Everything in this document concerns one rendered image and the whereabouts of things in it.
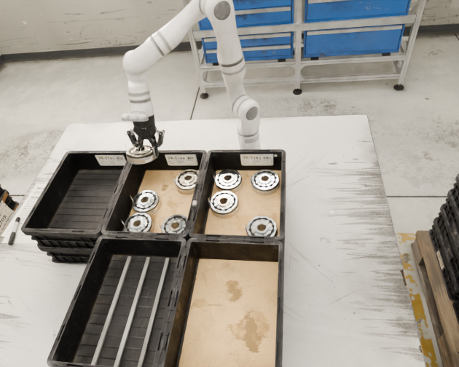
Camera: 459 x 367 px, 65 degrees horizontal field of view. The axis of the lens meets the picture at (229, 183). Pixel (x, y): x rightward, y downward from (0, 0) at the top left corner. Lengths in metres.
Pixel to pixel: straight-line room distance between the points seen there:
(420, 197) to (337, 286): 1.35
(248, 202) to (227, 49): 0.53
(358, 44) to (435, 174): 1.14
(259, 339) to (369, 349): 0.34
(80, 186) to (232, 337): 0.89
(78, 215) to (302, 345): 0.93
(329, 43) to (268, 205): 1.97
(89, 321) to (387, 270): 0.98
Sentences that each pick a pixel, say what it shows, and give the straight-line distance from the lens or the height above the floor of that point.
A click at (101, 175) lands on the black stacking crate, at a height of 0.83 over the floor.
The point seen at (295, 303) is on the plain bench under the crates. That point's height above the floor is 0.70.
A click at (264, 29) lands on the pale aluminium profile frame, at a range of 2.94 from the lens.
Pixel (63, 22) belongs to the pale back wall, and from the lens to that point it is 4.48.
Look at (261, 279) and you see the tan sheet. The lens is 1.15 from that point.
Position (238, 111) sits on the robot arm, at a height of 1.00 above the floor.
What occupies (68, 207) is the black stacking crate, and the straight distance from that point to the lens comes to 1.55.
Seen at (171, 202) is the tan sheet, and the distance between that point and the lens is 1.38.
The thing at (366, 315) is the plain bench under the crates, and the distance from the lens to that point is 1.27.
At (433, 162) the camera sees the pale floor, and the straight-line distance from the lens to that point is 2.78.
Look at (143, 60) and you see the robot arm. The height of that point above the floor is 1.33.
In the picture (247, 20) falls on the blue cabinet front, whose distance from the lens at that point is 2.96.
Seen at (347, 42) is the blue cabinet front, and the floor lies 0.43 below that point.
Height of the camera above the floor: 1.86
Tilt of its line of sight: 48 degrees down
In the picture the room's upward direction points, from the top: 10 degrees counter-clockwise
